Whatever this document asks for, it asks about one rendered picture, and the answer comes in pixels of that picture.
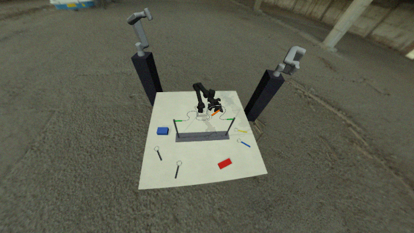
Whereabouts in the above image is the red flat bar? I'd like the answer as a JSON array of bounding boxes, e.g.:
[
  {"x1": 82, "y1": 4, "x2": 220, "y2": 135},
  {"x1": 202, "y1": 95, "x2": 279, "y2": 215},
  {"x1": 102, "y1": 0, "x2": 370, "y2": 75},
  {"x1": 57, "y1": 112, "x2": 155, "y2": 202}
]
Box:
[{"x1": 218, "y1": 158, "x2": 232, "y2": 169}]

